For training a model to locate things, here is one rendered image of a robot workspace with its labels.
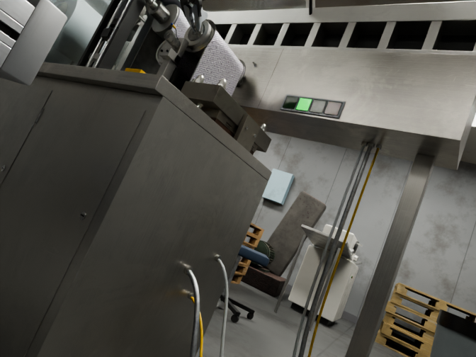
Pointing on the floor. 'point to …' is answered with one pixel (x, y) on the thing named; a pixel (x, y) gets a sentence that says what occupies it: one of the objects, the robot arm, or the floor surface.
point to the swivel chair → (232, 278)
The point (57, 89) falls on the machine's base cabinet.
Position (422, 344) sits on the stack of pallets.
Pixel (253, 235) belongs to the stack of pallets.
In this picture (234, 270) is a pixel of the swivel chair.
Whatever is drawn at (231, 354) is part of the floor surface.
